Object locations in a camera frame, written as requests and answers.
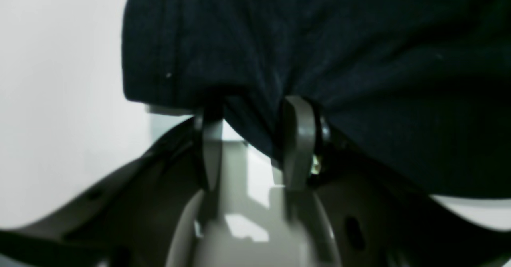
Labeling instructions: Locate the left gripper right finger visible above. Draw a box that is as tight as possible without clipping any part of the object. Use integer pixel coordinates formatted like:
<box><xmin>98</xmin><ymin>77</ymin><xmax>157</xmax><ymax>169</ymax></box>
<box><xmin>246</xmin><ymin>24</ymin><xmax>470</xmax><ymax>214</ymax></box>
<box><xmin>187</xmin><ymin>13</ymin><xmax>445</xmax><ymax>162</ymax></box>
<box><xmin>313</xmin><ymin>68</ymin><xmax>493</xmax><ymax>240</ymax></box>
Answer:
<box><xmin>281</xmin><ymin>96</ymin><xmax>510</xmax><ymax>267</ymax></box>

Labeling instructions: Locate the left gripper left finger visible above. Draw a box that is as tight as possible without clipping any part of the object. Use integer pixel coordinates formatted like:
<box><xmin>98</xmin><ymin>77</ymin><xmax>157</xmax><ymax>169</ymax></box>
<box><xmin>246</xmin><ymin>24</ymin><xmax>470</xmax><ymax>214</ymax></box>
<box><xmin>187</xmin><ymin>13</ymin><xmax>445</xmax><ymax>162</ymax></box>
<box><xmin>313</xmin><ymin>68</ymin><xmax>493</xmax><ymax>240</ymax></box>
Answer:
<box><xmin>1</xmin><ymin>101</ymin><xmax>223</xmax><ymax>267</ymax></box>

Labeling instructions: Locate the black T-shirt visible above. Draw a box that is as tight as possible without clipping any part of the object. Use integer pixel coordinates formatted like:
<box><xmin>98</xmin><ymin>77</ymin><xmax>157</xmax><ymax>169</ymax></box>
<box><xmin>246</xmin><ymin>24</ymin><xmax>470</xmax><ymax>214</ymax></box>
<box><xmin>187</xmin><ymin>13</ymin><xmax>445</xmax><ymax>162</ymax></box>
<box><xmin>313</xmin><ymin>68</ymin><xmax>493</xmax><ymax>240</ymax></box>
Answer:
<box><xmin>122</xmin><ymin>0</ymin><xmax>511</xmax><ymax>198</ymax></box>

